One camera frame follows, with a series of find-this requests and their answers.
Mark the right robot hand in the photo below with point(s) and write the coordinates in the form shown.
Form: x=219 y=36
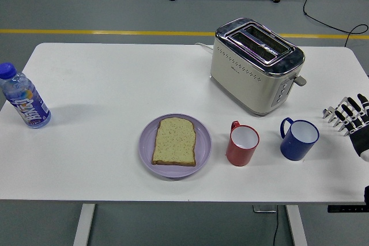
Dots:
x=359 y=139

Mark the blue enamel cup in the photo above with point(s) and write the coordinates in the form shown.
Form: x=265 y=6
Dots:
x=294 y=151

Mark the black desk control panel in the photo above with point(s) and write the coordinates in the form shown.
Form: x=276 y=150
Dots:
x=346 y=209

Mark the red enamel cup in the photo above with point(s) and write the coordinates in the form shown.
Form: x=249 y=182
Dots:
x=239 y=156

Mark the slice of toast bread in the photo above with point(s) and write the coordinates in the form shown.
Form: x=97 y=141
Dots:
x=173 y=142

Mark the metal toast rack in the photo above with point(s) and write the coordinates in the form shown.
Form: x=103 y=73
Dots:
x=325 y=113

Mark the grey box under table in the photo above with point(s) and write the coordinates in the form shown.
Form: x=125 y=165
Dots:
x=263 y=209

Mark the cream and chrome toaster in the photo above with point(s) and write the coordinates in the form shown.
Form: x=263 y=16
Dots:
x=245 y=84

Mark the purple round plate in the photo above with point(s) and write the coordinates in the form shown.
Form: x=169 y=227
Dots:
x=147 y=142

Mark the yellow floor tape line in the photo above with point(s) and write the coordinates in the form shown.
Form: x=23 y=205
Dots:
x=86 y=31

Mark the plastic bottle with blue cap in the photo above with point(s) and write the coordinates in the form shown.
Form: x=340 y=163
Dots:
x=29 y=107

